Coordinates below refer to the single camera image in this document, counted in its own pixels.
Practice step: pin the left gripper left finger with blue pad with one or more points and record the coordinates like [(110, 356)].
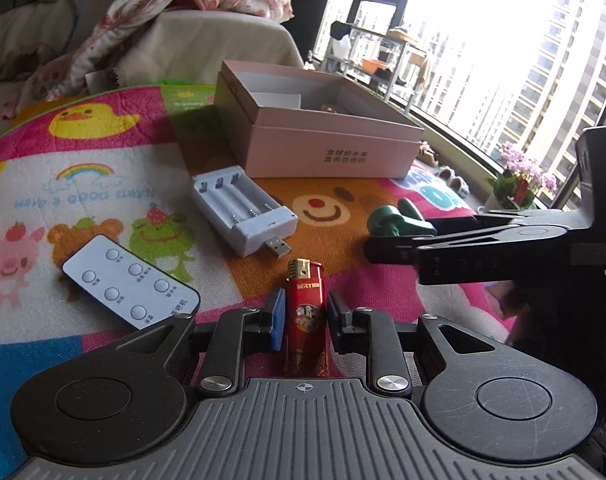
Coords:
[(239, 333)]

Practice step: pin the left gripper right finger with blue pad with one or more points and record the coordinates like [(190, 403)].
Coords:
[(372, 334)]

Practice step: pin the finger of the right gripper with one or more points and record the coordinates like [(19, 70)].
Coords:
[(512, 239), (502, 218)]

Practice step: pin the teal plastic clip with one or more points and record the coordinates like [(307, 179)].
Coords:
[(404, 219)]

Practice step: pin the red lighter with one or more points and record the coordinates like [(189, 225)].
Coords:
[(306, 354)]

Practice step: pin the white remote control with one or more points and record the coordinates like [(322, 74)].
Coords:
[(137, 292)]

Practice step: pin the white battery charger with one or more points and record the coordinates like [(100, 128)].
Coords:
[(242, 213)]

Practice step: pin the grey charger retail box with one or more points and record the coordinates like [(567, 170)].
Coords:
[(291, 101)]

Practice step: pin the potted pink orchid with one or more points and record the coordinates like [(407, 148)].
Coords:
[(521, 180)]

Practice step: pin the grey slippers pair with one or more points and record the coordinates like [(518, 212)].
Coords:
[(453, 181)]

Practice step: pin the pink cardboard box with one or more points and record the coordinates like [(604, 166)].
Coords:
[(369, 140)]

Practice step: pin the colourful cartoon play mat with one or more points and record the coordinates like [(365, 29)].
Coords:
[(120, 165)]

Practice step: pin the metal balcony shelf rack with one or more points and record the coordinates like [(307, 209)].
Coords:
[(390, 64)]

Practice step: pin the beige covered sofa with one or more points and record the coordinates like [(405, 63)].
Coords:
[(133, 35)]

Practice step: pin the floral pink blanket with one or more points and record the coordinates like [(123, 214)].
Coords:
[(158, 25)]

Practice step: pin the brown plush toy on sofa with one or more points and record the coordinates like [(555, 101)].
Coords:
[(22, 61)]

